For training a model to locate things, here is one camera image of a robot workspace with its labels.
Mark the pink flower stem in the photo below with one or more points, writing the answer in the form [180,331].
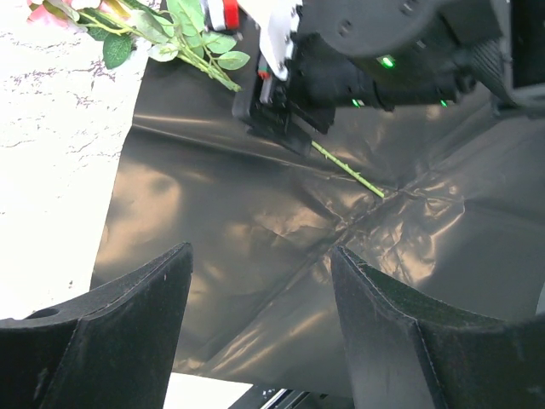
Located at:
[174,33]

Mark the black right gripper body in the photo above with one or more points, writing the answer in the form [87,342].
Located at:
[321,80]

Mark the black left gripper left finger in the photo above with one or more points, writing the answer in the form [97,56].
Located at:
[113,347]

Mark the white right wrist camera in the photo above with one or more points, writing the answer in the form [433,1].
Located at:
[277,21]

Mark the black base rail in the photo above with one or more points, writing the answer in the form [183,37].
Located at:
[262,397]

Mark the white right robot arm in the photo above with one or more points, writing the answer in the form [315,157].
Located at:
[403,43]

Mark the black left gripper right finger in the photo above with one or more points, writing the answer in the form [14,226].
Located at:
[405,349]

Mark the black wrapping paper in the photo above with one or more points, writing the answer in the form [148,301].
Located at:
[461,220]

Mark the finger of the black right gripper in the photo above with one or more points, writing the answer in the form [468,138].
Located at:
[270,123]

